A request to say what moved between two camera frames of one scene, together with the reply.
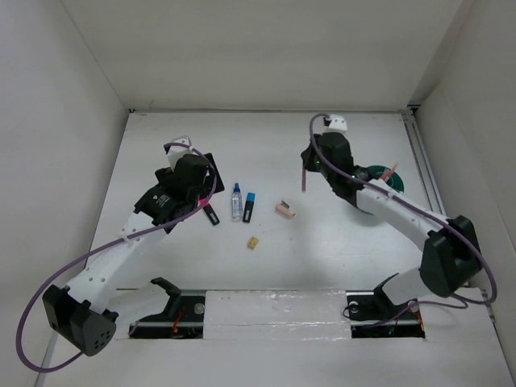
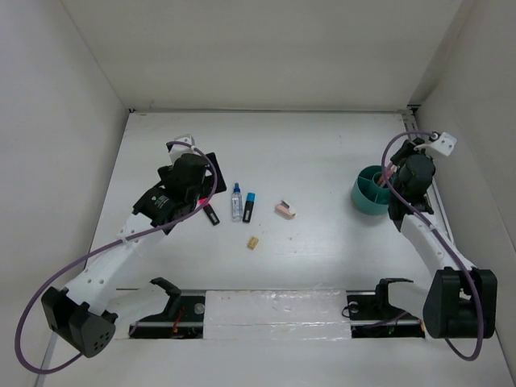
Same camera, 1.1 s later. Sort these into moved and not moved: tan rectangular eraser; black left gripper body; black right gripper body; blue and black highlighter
Moved: black right gripper body
Not moved: black left gripper body; blue and black highlighter; tan rectangular eraser
